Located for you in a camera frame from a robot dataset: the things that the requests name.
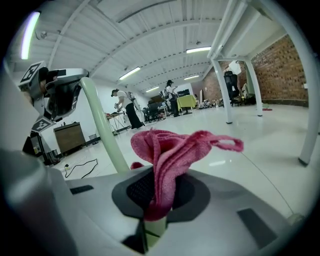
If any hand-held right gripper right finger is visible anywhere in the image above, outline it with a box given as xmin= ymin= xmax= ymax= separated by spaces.
xmin=146 ymin=169 xmax=304 ymax=256

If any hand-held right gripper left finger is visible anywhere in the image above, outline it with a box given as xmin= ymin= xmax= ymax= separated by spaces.
xmin=49 ymin=165 xmax=155 ymax=256

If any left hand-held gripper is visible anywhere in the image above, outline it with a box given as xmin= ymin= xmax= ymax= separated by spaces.
xmin=18 ymin=60 xmax=90 ymax=134

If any pink cloth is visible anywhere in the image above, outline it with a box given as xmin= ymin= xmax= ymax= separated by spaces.
xmin=130 ymin=128 xmax=245 ymax=223

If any brown wooden cabinet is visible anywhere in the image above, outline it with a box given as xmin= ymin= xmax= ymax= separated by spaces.
xmin=53 ymin=122 xmax=87 ymax=156

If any black folding table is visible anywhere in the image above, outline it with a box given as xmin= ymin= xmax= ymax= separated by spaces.
xmin=104 ymin=111 xmax=129 ymax=137

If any yellow-green covered table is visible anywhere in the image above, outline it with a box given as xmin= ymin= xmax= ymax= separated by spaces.
xmin=176 ymin=94 xmax=198 ymax=116

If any white table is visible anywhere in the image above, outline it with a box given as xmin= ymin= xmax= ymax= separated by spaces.
xmin=206 ymin=0 xmax=320 ymax=167

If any black office chair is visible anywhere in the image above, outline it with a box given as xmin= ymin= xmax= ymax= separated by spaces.
xmin=223 ymin=70 xmax=242 ymax=108

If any black power cable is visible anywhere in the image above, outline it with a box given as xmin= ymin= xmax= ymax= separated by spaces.
xmin=64 ymin=157 xmax=99 ymax=180

